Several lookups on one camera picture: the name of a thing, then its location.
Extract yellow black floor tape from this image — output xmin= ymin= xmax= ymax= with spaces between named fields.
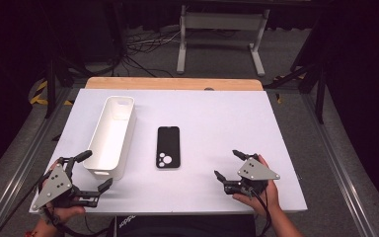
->
xmin=29 ymin=80 xmax=75 ymax=107

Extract bundle of floor cables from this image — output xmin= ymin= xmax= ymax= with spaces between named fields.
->
xmin=121 ymin=28 xmax=183 ymax=79

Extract person's right hand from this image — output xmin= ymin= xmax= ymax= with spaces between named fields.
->
xmin=232 ymin=154 xmax=281 ymax=217

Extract person's black shirt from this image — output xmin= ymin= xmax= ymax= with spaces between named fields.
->
xmin=114 ymin=214 xmax=257 ymax=237

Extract white metal table frame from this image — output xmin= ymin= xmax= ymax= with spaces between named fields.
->
xmin=176 ymin=4 xmax=270 ymax=77

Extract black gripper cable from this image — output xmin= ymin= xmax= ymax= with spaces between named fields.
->
xmin=248 ymin=189 xmax=273 ymax=237
xmin=40 ymin=208 xmax=113 ymax=237

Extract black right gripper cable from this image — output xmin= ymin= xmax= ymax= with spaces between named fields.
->
xmin=248 ymin=189 xmax=273 ymax=237

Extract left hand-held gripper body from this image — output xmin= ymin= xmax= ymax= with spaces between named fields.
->
xmin=31 ymin=157 xmax=101 ymax=212

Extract white plastic storage bin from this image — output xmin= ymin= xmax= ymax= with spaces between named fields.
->
xmin=82 ymin=95 xmax=137 ymax=181

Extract black tripod stand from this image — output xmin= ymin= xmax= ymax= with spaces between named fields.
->
xmin=265 ymin=60 xmax=328 ymax=125
xmin=43 ymin=55 xmax=92 ymax=119

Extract black phone case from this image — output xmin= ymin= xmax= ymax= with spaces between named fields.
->
xmin=155 ymin=125 xmax=182 ymax=170

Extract aluminium floor rail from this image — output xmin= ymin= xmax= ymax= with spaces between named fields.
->
xmin=300 ymin=93 xmax=379 ymax=237
xmin=0 ymin=87 xmax=77 ymax=237

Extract person's left hand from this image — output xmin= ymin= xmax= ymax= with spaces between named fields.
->
xmin=38 ymin=159 xmax=87 ymax=229

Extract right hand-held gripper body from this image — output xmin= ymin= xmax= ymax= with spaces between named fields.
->
xmin=224 ymin=153 xmax=281 ymax=198

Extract wooden table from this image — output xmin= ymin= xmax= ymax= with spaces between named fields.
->
xmin=84 ymin=76 xmax=265 ymax=92

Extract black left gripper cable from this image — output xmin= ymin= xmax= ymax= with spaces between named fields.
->
xmin=40 ymin=208 xmax=113 ymax=237

